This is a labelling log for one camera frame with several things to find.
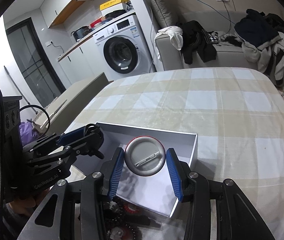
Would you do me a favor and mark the black garment on sofa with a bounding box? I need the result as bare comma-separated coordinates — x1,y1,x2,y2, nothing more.
177,21,217,65

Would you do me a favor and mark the white garment on armrest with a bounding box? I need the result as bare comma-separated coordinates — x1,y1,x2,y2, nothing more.
154,26,183,51

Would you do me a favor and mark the dark clothes pile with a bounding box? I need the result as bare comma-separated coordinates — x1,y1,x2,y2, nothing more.
234,9,284,87

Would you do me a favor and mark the purple plastic bag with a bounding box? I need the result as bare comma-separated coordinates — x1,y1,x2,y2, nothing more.
19,122,40,146

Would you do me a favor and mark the grey open cardboard box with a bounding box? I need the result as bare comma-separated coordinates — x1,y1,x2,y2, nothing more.
71,121,199,218

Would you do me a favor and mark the white washing machine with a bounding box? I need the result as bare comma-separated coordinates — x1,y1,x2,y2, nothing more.
93,14,155,80

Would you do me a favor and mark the black claw hair clip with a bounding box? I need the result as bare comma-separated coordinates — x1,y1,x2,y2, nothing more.
84,124,103,137

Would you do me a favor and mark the red white small trinket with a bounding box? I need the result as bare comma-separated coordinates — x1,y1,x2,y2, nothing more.
124,203,140,215

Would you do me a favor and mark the left human hand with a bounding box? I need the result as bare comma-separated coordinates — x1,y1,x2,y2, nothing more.
9,191,48,217

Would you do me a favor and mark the yellow box on washer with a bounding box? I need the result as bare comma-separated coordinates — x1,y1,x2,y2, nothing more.
100,0,130,17

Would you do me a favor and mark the round pin badge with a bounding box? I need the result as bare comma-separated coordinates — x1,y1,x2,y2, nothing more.
125,135,166,177

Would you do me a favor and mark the beige cardboard box left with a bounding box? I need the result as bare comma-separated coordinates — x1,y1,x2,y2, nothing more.
34,73,109,135

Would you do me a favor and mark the black cooking pot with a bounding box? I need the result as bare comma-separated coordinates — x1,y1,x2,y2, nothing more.
70,25,93,42

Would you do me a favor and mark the grey striped pillow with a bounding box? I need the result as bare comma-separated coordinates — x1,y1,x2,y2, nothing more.
150,0,178,29

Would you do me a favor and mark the grey sofa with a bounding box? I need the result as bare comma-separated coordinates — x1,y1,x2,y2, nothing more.
154,10,284,72

